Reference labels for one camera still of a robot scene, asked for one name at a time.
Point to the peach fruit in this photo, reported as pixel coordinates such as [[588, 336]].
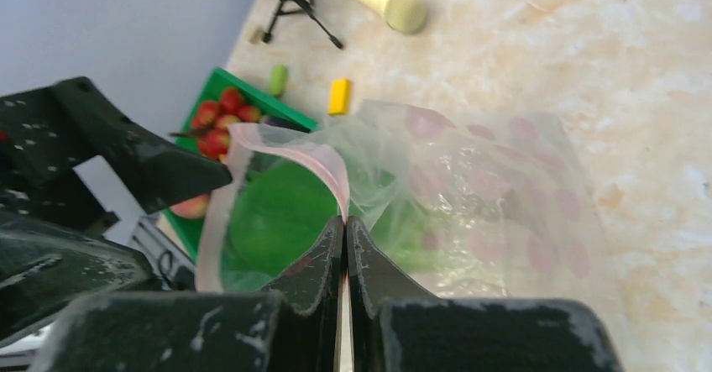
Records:
[[192, 209]]

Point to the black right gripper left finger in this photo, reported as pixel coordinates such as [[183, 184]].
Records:
[[290, 325]]

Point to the tan wooden block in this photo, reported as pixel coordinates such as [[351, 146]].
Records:
[[256, 35]]

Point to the green plastic tray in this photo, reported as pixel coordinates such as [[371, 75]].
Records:
[[270, 106]]

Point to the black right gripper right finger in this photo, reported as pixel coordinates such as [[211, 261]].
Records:
[[398, 325]]

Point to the red lychee fruit bunch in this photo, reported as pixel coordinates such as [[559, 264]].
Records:
[[208, 127]]

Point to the lime green block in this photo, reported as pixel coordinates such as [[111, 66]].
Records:
[[278, 80]]

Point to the clear zip top bag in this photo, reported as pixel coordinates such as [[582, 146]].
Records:
[[508, 211]]

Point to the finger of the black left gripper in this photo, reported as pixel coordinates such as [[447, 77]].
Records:
[[55, 128], [45, 266]]

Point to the yellow block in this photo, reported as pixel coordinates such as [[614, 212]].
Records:
[[339, 98]]

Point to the green bok choy vegetable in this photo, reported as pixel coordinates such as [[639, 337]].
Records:
[[279, 213]]

